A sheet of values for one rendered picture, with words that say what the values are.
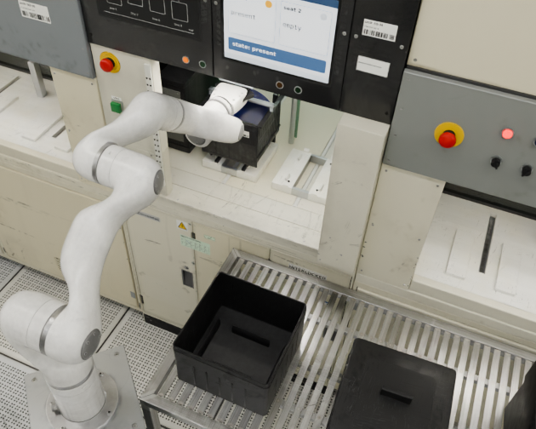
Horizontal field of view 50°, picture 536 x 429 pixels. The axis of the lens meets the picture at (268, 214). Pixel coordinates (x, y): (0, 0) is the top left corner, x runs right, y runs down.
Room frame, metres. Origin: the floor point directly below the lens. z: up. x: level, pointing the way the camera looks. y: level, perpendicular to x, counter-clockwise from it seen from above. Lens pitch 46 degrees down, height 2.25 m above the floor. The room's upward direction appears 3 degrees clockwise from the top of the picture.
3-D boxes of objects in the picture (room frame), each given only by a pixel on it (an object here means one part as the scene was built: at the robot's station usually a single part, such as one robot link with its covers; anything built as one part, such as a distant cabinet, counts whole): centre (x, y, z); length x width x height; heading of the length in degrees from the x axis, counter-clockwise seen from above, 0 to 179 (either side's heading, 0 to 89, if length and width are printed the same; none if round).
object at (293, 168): (1.53, -0.14, 0.89); 0.22 x 0.21 x 0.04; 159
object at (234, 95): (1.53, 0.15, 1.19); 0.11 x 0.10 x 0.07; 160
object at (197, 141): (1.39, 0.20, 1.19); 0.13 x 0.09 x 0.08; 160
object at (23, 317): (0.72, 0.50, 1.07); 0.19 x 0.12 x 0.24; 69
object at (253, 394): (0.87, 0.05, 0.85); 0.28 x 0.28 x 0.17; 69
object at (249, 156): (1.63, 0.11, 1.06); 0.24 x 0.20 x 0.32; 69
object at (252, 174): (1.63, 0.11, 0.89); 0.22 x 0.21 x 0.04; 159
